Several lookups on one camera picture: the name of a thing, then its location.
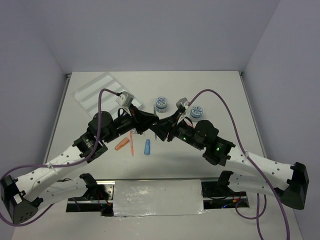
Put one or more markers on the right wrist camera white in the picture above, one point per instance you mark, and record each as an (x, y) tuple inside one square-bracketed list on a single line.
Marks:
[(182, 106)]

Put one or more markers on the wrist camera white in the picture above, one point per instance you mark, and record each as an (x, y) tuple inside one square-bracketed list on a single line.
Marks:
[(124, 100), (182, 106)]

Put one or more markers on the orange translucent cap case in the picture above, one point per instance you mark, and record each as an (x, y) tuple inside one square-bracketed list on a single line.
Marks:
[(122, 143)]

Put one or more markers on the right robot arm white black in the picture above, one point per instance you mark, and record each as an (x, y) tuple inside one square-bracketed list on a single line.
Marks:
[(245, 171)]

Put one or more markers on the silver foil covered panel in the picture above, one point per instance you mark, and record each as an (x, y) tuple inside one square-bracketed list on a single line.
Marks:
[(158, 198)]

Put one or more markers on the blue white round jar left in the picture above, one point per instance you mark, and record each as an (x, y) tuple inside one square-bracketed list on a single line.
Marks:
[(161, 103)]

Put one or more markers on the pink translucent cap case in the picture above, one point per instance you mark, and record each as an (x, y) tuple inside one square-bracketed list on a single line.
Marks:
[(188, 122)]

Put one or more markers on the blue white round jar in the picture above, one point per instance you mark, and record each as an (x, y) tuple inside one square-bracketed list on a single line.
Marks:
[(161, 103), (196, 113)]

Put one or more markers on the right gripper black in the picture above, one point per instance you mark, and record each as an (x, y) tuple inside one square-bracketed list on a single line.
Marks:
[(167, 122)]

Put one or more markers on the blue white round jar right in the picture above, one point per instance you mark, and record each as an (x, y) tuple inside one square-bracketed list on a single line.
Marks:
[(196, 113)]

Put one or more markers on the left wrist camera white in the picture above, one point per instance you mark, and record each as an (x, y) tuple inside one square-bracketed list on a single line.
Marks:
[(124, 100)]

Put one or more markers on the blue translucent cap case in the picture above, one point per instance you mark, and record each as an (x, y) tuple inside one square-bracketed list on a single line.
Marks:
[(147, 147)]

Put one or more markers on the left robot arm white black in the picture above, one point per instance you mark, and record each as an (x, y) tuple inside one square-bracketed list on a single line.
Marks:
[(47, 184)]

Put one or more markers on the white compartment tray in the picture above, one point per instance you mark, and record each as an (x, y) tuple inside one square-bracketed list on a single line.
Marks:
[(87, 95)]

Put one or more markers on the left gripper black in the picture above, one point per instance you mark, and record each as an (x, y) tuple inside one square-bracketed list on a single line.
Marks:
[(150, 119)]

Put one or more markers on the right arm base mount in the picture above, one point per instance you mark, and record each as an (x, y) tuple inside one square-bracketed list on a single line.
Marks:
[(214, 198)]

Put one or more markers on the orange thin pen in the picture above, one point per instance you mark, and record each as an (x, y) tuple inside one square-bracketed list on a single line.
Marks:
[(131, 144)]

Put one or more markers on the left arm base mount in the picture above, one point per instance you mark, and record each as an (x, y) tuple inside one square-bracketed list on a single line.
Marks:
[(101, 201)]

